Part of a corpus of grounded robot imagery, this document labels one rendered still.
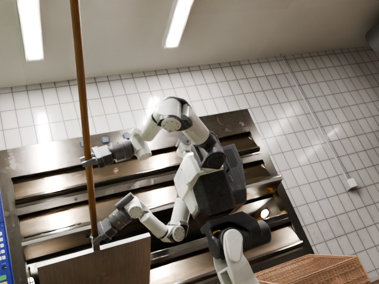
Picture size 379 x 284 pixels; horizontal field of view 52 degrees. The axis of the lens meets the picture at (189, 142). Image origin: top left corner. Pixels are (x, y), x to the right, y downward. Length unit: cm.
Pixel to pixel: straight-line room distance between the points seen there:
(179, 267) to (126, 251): 65
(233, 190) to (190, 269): 97
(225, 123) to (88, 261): 166
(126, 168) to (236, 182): 114
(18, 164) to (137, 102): 97
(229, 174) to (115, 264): 75
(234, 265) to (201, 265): 96
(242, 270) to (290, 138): 181
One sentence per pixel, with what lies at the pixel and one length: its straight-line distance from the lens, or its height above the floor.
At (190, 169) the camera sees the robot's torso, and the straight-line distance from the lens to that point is 177.
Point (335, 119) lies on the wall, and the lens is 374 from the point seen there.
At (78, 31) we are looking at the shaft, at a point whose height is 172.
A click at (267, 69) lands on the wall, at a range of 371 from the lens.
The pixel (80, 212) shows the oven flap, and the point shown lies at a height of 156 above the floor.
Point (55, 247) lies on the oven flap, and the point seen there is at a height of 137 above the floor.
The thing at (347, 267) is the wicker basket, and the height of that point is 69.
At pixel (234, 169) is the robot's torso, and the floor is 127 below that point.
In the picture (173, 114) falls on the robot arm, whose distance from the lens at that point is 150.
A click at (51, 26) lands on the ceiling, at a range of 270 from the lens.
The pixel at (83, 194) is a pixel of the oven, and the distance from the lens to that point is 270.
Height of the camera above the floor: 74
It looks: 23 degrees up
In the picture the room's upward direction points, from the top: 21 degrees counter-clockwise
